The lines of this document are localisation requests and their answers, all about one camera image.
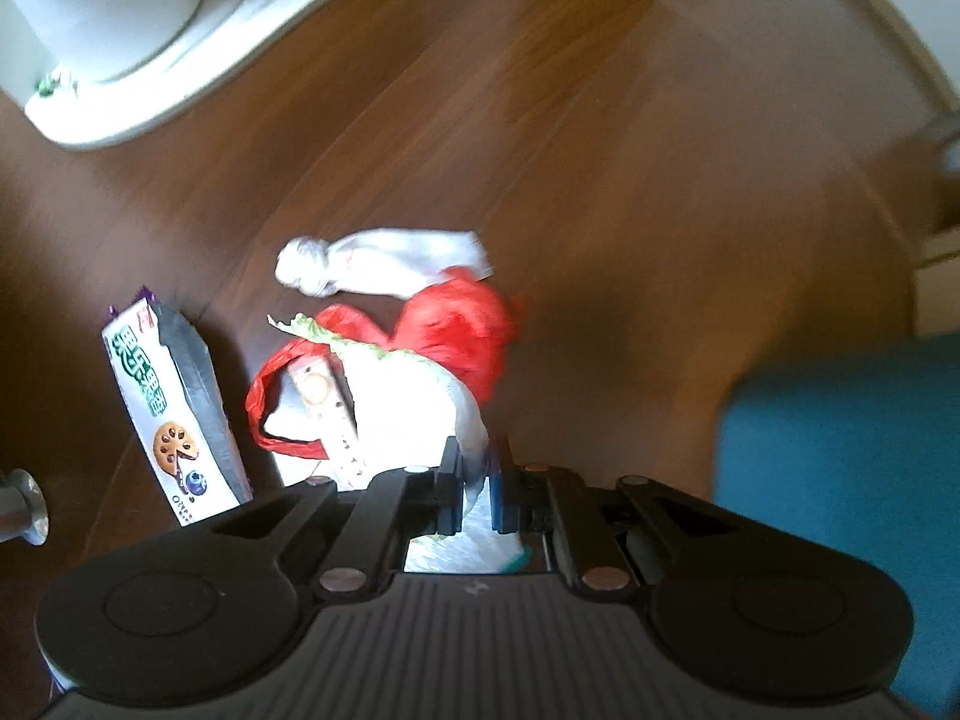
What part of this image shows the red and white plastic bag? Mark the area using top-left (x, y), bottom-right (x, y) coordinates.
top-left (244, 266), bottom-right (530, 574)

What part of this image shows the white paper wad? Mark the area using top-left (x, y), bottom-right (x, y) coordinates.
top-left (275, 227), bottom-right (493, 299)

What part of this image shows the white cookie snack box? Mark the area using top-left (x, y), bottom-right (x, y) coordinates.
top-left (101, 288), bottom-right (252, 525)

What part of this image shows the dark teal plastic trash bin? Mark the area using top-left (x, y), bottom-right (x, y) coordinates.
top-left (713, 333), bottom-right (960, 718)

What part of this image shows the silver metal door stopper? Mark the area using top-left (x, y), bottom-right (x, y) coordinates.
top-left (0, 468), bottom-right (49, 546)

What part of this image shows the white bookshelf unit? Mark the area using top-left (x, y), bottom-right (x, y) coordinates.
top-left (2, 0), bottom-right (327, 149)

